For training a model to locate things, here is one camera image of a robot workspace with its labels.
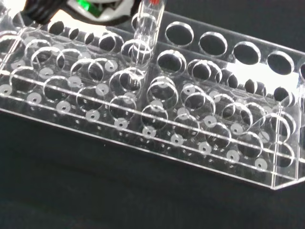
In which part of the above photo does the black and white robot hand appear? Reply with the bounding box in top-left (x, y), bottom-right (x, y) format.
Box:
top-left (20, 0), bottom-right (142, 26)

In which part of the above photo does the clear plastic test tube rack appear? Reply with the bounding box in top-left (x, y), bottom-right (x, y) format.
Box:
top-left (0, 0), bottom-right (305, 191)

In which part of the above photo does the black bench cloth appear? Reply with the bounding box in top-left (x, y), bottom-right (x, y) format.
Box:
top-left (0, 0), bottom-right (305, 229)

